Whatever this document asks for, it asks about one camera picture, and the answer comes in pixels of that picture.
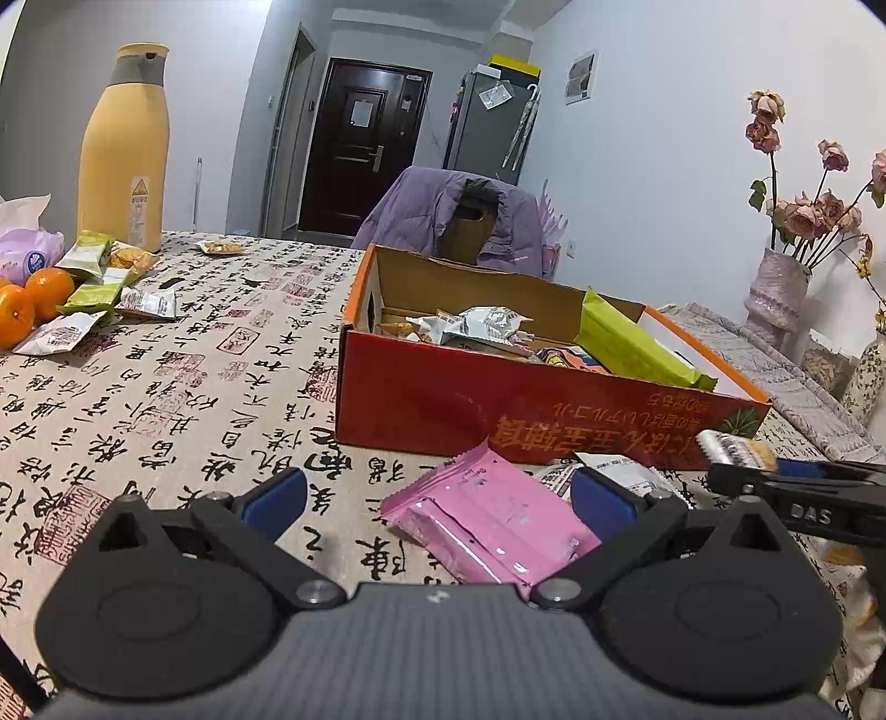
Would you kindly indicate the pink patterned bag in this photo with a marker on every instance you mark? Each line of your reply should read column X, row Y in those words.
column 552, row 235

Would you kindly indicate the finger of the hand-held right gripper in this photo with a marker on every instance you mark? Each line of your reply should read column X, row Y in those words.
column 744, row 480
column 817, row 469

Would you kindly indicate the purple tissue pack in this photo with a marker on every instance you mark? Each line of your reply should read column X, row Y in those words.
column 28, row 249

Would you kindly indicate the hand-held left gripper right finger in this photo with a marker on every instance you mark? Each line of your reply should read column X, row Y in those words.
column 602, row 505

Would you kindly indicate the floral patterned vase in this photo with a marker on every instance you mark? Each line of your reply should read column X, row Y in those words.
column 865, row 381

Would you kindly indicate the folded umbrella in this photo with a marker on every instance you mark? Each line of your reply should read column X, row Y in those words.
column 519, row 128

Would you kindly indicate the orange black snack packet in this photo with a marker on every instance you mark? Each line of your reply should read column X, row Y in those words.
column 571, row 360

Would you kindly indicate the yellow thermos bottle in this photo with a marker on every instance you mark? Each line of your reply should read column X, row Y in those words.
column 124, row 152

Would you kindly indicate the long green snack packet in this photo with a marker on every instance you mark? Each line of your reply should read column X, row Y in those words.
column 637, row 346

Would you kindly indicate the clear cracker packet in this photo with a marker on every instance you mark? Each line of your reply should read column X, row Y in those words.
column 734, row 448

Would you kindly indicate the silver white snack packet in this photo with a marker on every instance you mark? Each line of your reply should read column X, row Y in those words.
column 147, row 303

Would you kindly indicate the grey refrigerator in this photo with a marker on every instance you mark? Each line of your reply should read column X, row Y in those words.
column 477, row 131

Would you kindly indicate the dried pink rose bouquet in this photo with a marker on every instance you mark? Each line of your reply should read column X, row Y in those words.
column 806, row 214

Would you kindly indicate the small clear nut packet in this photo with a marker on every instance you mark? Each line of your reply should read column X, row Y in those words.
column 221, row 247

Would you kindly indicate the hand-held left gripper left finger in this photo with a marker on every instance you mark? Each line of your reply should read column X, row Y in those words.
column 277, row 495

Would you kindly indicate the small green snack packet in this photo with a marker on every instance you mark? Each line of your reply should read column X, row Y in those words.
column 90, row 298
column 86, row 253

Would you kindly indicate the wall picture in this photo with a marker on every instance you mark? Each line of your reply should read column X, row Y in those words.
column 580, row 76

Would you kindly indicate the dark brown door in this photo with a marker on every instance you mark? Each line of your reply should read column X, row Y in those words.
column 360, row 159

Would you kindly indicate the red cardboard box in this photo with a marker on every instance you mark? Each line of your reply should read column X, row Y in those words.
column 429, row 394

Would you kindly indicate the orange biscuit packet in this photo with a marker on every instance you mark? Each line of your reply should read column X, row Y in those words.
column 133, row 259

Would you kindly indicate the large pink snack packet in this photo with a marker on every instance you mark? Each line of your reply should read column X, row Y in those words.
column 484, row 519

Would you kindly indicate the white printed snack packet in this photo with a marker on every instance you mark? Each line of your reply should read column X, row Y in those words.
column 630, row 474

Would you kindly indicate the purple jacket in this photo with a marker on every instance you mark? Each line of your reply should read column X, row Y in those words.
column 401, row 214

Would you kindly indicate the pink ceramic vase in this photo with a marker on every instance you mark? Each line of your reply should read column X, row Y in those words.
column 775, row 298

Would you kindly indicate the yellow box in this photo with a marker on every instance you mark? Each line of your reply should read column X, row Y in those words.
column 513, row 66

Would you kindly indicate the wooden chair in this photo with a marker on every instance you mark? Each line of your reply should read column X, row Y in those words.
column 467, row 235

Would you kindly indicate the grey quilted blanket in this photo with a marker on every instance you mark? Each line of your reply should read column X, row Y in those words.
column 796, row 394

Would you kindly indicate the glass jar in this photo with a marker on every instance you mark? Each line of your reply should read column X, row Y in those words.
column 824, row 363

